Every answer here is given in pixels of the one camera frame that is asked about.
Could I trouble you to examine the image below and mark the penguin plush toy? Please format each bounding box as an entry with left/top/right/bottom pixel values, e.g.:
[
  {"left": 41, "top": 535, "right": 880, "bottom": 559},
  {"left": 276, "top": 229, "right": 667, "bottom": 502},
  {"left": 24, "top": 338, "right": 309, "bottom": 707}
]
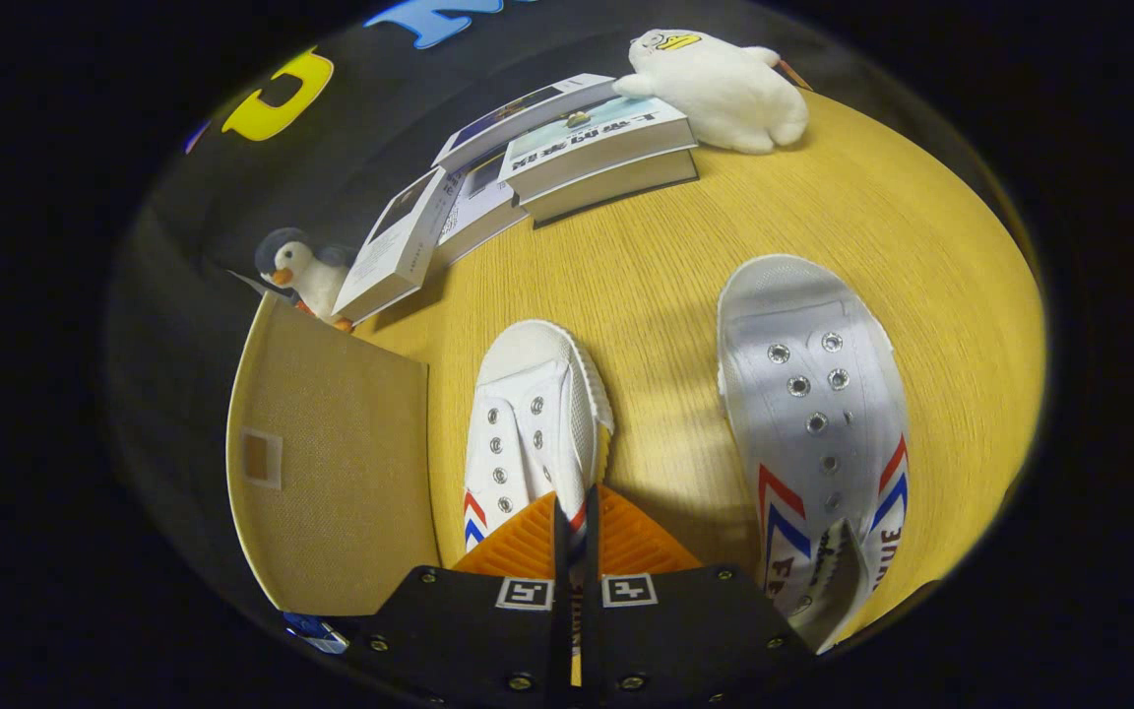
[{"left": 254, "top": 227, "right": 356, "bottom": 334}]

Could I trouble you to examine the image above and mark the thick book pale blue cover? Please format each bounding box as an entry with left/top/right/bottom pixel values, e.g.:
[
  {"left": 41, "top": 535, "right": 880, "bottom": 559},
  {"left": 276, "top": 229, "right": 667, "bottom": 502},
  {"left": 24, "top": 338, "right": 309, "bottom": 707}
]
[{"left": 498, "top": 96, "right": 698, "bottom": 203}]

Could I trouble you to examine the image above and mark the white book with text cover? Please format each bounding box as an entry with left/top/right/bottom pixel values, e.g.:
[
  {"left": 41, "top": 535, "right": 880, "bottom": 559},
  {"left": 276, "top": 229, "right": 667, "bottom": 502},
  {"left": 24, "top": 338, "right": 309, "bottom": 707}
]
[{"left": 434, "top": 148, "right": 529, "bottom": 269}]

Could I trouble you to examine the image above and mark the book with blue picture cover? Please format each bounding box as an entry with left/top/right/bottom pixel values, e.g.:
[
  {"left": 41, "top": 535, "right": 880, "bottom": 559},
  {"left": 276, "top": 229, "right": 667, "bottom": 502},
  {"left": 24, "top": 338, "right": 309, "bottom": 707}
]
[{"left": 432, "top": 73, "right": 619, "bottom": 173}]

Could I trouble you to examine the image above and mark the black backdrop cloth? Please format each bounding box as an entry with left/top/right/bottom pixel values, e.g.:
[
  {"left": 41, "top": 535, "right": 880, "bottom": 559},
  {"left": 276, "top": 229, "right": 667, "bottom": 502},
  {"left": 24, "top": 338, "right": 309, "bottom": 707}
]
[{"left": 104, "top": 0, "right": 824, "bottom": 631}]

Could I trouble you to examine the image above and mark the book with portrait cover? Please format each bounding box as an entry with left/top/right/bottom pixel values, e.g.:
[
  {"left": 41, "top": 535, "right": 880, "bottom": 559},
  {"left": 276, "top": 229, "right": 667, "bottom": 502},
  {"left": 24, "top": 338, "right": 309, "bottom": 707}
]
[{"left": 333, "top": 165, "right": 465, "bottom": 326}]

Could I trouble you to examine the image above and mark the beige fabric storage box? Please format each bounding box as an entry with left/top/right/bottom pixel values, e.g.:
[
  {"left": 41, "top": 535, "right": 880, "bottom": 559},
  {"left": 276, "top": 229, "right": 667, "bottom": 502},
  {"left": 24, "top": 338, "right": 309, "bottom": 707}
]
[{"left": 225, "top": 290, "right": 442, "bottom": 618}]

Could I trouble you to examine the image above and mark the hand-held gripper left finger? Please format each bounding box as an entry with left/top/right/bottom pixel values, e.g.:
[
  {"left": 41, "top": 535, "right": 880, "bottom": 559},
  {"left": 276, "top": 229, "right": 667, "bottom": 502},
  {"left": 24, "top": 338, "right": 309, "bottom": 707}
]
[{"left": 346, "top": 492, "right": 573, "bottom": 709}]

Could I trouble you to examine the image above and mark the white duck plush toy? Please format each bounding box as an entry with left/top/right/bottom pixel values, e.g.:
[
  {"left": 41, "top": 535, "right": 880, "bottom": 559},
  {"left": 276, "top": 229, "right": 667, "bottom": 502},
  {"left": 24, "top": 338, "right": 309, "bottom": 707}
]
[{"left": 612, "top": 28, "right": 811, "bottom": 156}]

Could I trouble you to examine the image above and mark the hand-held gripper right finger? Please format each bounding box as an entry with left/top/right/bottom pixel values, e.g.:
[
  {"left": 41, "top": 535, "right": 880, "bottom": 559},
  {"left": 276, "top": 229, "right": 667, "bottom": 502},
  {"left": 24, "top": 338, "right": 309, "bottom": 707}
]
[{"left": 582, "top": 483, "right": 817, "bottom": 709}]

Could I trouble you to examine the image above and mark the white canvas shoe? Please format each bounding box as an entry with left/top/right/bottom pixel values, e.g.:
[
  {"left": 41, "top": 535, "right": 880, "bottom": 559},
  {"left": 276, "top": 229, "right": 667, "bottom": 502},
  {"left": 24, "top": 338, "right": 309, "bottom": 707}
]
[
  {"left": 717, "top": 254, "right": 911, "bottom": 654},
  {"left": 462, "top": 320, "right": 617, "bottom": 685}
]

